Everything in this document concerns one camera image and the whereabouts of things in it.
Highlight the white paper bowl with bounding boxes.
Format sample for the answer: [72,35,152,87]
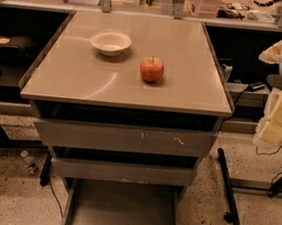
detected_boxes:
[90,30,132,56]

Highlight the black floor cable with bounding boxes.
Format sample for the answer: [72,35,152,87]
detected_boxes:
[45,180,68,219]

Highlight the grey drawer cabinet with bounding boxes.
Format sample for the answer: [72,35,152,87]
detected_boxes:
[8,2,244,204]

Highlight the clear plastic bottle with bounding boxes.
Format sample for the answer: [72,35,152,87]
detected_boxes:
[21,150,39,175]

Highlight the bottom open grey drawer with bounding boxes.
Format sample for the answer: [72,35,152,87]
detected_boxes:
[61,179,180,225]

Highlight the top grey drawer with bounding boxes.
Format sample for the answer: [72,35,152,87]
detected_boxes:
[34,118,217,158]

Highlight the pink stacked trays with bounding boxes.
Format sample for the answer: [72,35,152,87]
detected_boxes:
[190,0,222,18]

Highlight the middle grey drawer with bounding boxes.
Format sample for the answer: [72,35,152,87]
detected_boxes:
[51,157,197,187]

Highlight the red apple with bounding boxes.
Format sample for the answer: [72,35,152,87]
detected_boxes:
[139,56,165,83]

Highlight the thin black cable right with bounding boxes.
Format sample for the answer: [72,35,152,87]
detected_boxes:
[254,131,282,158]

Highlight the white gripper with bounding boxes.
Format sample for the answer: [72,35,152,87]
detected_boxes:
[251,80,282,149]

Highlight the black phone on shelf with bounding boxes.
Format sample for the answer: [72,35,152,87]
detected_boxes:
[247,81,266,92]

